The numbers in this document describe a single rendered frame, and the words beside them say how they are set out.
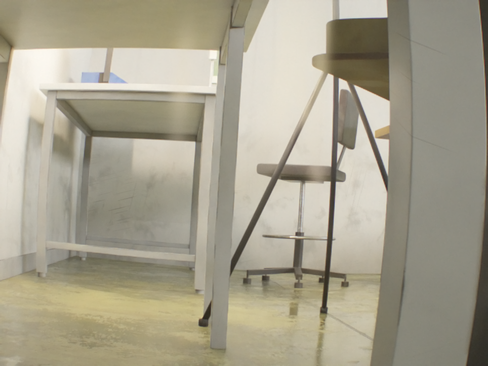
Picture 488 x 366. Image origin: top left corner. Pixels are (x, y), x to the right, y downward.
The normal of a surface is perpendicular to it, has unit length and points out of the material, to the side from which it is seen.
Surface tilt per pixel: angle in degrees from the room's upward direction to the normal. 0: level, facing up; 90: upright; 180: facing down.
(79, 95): 90
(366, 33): 90
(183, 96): 90
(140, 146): 90
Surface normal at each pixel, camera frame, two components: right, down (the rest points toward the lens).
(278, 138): 0.08, -0.04
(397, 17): -0.99, -0.06
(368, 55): -0.55, -0.07
